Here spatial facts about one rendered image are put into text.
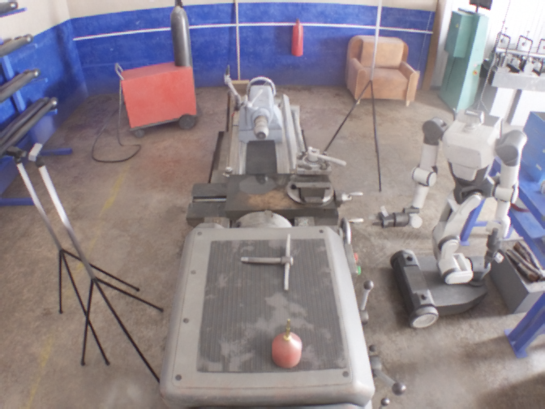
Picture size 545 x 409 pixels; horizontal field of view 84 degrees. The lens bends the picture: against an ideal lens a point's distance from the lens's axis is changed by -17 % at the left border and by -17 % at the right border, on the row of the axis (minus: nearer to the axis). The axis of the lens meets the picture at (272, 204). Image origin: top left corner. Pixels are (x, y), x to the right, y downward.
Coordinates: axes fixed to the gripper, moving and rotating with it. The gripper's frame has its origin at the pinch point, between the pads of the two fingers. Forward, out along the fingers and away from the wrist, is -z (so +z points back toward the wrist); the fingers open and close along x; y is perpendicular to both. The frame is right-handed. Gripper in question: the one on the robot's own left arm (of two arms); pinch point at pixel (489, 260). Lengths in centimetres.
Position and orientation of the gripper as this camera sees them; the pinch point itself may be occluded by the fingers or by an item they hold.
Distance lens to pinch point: 236.5
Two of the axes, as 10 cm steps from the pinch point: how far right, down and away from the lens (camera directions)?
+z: -1.4, -8.4, -5.2
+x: -7.3, 4.5, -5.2
